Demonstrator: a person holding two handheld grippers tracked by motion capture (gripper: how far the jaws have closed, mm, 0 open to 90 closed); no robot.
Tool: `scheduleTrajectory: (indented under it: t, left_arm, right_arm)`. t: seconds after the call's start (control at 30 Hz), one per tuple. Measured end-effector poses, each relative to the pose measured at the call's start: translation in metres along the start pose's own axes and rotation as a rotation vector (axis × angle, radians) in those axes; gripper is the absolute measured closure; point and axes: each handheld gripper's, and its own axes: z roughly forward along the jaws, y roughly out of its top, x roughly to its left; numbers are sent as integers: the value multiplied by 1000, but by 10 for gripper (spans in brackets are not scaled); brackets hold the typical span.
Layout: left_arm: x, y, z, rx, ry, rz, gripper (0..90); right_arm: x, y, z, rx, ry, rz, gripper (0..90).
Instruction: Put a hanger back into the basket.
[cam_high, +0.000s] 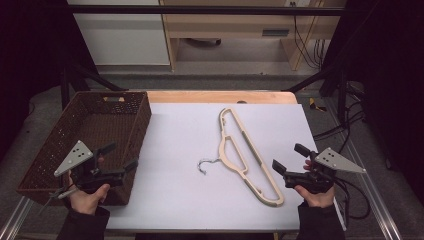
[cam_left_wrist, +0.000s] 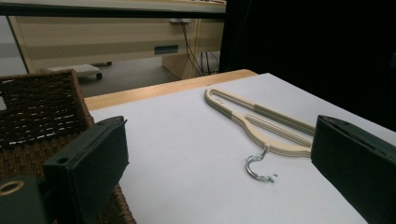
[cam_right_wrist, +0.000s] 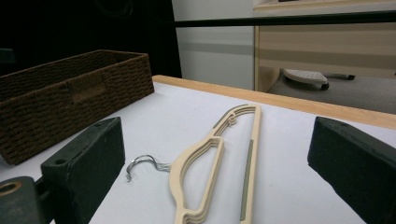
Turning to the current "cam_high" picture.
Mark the white table sheet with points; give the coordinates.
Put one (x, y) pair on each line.
(183, 133)

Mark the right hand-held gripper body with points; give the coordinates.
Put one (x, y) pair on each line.
(336, 161)

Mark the light wooden desk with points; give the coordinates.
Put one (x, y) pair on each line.
(233, 25)

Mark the black frame strut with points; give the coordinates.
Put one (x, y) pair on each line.
(83, 75)
(320, 78)

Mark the black horizontal frame bar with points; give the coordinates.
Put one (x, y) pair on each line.
(200, 10)

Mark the beige plastic clothes hanger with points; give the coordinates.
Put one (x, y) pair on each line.
(220, 148)

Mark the yellow and black tool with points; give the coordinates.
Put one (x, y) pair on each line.
(314, 105)

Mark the brown woven basket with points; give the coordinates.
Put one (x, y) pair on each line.
(100, 123)

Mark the person's right hand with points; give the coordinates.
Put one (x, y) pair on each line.
(318, 200)

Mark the dark curtain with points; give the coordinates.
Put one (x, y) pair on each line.
(390, 66)
(30, 50)

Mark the person's left hand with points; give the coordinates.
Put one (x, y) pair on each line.
(87, 201)

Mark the aluminium rail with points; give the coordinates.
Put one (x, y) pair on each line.
(15, 220)
(376, 200)

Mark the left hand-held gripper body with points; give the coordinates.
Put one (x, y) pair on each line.
(75, 158)

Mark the white cabinet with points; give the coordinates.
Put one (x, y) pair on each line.
(123, 36)

